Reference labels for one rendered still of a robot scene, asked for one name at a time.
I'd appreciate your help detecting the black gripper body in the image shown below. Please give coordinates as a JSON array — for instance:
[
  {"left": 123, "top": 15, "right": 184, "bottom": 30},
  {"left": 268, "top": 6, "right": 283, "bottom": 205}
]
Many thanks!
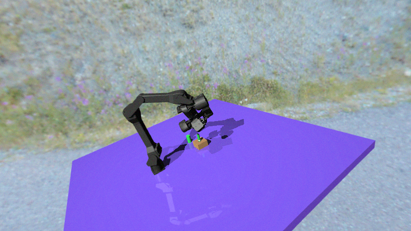
[{"left": 179, "top": 106, "right": 213, "bottom": 132}]

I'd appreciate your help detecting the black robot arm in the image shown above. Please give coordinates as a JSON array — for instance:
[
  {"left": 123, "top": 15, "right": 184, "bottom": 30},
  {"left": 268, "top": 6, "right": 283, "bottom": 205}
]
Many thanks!
[{"left": 122, "top": 89, "right": 209, "bottom": 175}]

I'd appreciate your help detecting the green marker cap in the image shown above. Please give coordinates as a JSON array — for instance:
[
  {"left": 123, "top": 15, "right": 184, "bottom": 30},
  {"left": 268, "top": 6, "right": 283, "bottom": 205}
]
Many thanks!
[{"left": 186, "top": 135, "right": 192, "bottom": 143}]

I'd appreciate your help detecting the brown wooden block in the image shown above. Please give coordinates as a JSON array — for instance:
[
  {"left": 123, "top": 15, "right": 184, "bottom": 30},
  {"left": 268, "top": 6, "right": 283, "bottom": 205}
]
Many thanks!
[{"left": 193, "top": 137, "right": 208, "bottom": 150}]

